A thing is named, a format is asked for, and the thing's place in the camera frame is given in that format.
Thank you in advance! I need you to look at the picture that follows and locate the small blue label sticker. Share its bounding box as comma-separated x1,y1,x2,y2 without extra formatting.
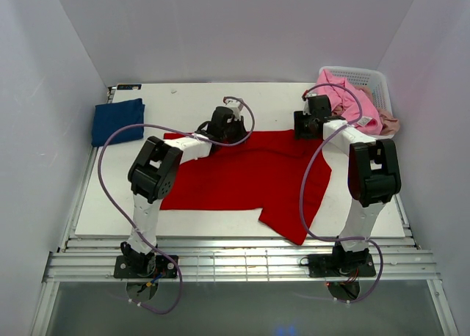
116,84,142,90

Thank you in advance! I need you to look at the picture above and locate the pink t-shirt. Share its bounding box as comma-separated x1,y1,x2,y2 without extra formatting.
314,70,383,135

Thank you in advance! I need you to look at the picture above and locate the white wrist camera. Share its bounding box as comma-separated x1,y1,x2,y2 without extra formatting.
302,90,310,114
223,97,244,119

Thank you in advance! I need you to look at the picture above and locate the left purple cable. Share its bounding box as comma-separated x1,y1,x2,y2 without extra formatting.
96,95,256,315

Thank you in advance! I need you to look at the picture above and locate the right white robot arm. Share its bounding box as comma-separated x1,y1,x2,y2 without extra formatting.
294,94,401,277

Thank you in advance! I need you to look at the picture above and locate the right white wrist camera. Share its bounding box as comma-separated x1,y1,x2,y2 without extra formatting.
302,90,310,114

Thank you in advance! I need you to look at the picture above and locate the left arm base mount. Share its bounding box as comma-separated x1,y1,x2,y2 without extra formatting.
112,253,178,302

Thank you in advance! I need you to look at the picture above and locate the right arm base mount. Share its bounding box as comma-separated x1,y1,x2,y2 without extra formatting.
299,254,376,302

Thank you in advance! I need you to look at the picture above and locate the purple cable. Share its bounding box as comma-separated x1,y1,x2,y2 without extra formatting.
96,95,256,315
300,82,384,304

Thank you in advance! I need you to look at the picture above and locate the beige garment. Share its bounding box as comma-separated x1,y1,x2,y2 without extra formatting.
355,85,400,136

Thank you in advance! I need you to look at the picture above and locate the folded blue t-shirt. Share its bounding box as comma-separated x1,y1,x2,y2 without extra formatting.
91,98,145,147

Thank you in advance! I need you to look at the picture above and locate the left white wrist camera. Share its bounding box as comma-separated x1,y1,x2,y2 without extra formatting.
223,97,244,119

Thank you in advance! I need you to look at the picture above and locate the red t-shirt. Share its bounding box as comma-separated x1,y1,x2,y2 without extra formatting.
161,130,331,245

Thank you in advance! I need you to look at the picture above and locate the aluminium table frame rail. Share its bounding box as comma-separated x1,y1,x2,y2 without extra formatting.
43,236,440,282

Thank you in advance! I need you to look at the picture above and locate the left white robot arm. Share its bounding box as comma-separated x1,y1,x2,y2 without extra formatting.
120,98,248,277

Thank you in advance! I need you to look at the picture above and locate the white plastic laundry basket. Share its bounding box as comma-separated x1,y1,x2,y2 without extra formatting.
318,66,393,138

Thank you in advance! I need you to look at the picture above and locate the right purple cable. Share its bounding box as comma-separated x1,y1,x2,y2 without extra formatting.
300,82,384,304

